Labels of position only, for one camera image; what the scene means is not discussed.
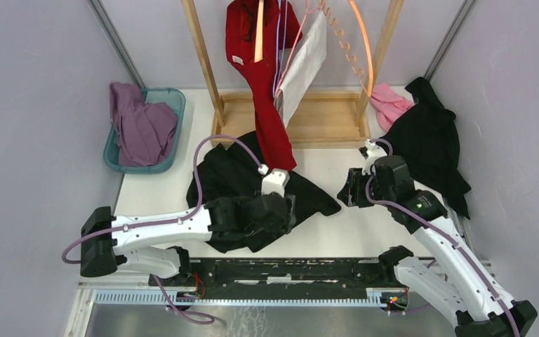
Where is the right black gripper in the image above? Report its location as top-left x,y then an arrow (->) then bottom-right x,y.
336,166 -> 394,207

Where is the white garment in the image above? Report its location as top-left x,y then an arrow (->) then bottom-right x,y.
274,10 -> 327,128

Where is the orange hanger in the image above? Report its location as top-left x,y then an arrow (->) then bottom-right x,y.
317,0 -> 374,97

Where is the wooden hanger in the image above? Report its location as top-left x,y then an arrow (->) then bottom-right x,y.
253,0 -> 265,62

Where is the red skirt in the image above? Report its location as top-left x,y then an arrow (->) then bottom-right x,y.
225,1 -> 300,171

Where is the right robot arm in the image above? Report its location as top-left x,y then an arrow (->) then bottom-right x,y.
338,155 -> 538,336

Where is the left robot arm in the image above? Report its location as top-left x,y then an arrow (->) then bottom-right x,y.
80,193 -> 295,286

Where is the wooden clothes rack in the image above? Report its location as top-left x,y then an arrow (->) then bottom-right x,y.
182,1 -> 404,148

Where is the pink garment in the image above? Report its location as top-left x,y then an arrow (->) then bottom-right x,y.
369,83 -> 415,132

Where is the teal laundry basket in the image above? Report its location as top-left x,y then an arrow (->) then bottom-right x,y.
102,88 -> 186,175

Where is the purple garment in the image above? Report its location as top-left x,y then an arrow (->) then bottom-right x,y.
109,82 -> 178,167

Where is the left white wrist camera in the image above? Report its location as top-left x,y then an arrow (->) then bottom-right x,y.
258,164 -> 290,197

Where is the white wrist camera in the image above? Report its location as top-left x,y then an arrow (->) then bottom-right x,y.
359,138 -> 393,175
258,164 -> 290,197

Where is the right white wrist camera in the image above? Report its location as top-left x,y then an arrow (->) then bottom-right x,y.
359,138 -> 393,175

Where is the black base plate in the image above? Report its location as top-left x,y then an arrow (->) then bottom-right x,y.
162,258 -> 404,300

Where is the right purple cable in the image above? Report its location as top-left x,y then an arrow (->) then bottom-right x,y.
364,138 -> 522,337

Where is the aluminium frame rail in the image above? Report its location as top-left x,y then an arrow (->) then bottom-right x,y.
79,258 -> 500,308

